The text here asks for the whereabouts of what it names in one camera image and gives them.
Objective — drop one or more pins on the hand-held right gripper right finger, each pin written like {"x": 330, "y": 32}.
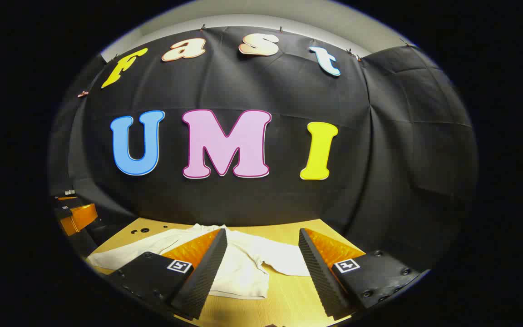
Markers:
{"x": 318, "y": 277}

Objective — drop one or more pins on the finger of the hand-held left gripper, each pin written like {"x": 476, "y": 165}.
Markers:
{"x": 80, "y": 219}

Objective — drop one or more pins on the white sweatshirt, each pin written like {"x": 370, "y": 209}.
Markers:
{"x": 243, "y": 263}

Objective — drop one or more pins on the black backdrop cloth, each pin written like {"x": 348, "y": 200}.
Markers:
{"x": 261, "y": 200}

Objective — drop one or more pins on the small red clip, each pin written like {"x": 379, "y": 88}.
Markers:
{"x": 83, "y": 94}

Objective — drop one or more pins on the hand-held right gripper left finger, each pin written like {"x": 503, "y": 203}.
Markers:
{"x": 207, "y": 272}

